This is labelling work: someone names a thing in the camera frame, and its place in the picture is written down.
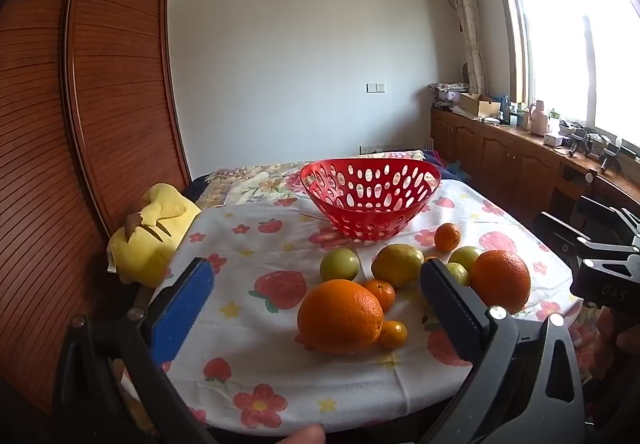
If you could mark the cardboard box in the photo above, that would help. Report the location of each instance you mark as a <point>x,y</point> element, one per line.
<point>477,105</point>

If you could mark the person's left hand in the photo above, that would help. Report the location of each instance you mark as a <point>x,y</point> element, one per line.
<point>302,435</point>

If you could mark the patterned curtain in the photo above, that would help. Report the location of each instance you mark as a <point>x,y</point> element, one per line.
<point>467,14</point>

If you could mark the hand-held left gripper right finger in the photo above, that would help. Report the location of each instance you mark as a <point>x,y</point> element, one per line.
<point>452,306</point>

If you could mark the wooden slatted wardrobe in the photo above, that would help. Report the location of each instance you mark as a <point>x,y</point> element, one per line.
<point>100,99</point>

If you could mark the red perforated plastic basket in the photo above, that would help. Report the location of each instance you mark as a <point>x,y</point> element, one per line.
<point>350,219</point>

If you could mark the green apple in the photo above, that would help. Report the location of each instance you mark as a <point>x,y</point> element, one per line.
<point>340,264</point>

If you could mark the small white box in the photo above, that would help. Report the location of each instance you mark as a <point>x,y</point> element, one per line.
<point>554,140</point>

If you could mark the folded cloth pile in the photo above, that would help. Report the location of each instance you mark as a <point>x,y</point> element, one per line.
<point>449,88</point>

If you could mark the small green tangerine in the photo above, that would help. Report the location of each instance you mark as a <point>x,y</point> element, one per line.
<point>467,255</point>
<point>459,274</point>

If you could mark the wall socket strip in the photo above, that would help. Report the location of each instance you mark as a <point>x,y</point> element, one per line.
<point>377,149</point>

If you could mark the person's right hand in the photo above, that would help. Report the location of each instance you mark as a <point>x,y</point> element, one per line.
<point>627,340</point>

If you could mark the large orange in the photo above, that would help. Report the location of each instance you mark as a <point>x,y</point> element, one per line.
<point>337,316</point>
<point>500,279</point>

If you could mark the wooden cabinet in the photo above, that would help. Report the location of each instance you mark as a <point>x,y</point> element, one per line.
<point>500,159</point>

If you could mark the window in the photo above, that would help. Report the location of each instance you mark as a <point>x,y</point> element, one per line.
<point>565,34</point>

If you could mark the floral bed blanket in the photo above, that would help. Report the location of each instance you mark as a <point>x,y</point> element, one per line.
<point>250,181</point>

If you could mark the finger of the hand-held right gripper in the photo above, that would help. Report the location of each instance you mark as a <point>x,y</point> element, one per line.
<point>607,216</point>
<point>560,231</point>

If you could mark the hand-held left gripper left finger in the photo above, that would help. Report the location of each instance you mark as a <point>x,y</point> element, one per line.
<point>182,309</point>

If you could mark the yellow plush toy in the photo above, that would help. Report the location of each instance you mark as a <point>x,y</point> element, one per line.
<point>145,249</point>

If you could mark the blue cloth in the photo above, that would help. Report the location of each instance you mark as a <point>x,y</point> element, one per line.
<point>450,167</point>

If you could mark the black tripod stand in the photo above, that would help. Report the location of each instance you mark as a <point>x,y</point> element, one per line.
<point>580,142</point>
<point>610,158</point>

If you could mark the yellow-green apple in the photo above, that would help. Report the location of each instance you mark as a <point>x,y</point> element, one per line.
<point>397,265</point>

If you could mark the white strawberry print tablecloth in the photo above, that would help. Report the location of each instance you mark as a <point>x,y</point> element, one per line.
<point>280,374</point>

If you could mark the wall switch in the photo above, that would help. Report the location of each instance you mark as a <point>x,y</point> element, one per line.
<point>375,87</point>

